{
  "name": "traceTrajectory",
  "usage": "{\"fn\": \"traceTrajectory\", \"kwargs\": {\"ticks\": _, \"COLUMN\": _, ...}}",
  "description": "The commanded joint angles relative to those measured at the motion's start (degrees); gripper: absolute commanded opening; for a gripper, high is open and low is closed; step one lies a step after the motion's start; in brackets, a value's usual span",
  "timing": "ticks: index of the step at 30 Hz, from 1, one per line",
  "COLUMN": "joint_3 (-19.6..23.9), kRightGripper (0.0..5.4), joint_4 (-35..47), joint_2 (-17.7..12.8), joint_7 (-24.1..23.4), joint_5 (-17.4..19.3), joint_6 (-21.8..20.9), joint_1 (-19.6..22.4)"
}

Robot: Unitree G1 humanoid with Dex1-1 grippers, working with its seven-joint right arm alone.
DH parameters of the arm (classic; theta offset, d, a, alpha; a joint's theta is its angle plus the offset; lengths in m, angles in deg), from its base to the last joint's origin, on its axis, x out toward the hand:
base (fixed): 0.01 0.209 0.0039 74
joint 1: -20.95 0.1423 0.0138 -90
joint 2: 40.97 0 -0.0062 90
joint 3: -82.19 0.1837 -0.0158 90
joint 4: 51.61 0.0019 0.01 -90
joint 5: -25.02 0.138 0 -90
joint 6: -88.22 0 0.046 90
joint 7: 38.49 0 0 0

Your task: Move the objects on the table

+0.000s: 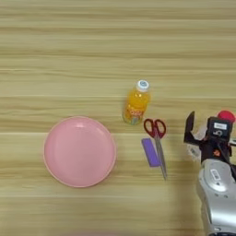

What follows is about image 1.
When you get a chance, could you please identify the red handled scissors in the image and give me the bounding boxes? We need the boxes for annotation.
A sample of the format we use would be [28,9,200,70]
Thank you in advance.
[143,118,169,182]

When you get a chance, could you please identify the orange juice bottle white cap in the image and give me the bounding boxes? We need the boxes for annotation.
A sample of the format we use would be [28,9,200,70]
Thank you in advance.
[122,79,151,126]

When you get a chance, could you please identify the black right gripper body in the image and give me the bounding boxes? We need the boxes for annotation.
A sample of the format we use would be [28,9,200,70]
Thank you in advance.
[198,137,233,164]

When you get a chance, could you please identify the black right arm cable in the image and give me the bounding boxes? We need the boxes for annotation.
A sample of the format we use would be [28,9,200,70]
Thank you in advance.
[218,142,236,183]

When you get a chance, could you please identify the pink round plate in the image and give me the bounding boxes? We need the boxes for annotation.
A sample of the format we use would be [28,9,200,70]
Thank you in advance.
[42,115,118,189]

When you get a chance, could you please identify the purple rectangular block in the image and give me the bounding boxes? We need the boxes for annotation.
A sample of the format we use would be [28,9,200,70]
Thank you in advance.
[141,137,162,169]

